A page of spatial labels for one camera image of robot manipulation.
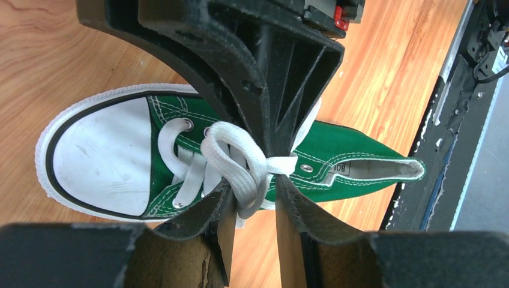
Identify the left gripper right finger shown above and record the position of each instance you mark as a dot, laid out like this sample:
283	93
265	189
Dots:
318	250

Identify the white shoelace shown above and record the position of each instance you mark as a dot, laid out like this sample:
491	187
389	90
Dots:
227	151

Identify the green canvas sneaker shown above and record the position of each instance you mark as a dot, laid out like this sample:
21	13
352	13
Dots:
100	155

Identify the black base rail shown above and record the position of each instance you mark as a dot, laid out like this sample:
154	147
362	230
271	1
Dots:
453	126

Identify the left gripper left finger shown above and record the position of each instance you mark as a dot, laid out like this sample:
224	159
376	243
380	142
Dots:
193	249

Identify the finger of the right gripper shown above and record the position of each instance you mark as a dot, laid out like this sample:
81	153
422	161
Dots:
184	36

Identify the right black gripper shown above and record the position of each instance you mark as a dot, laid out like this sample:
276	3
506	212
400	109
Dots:
296	46

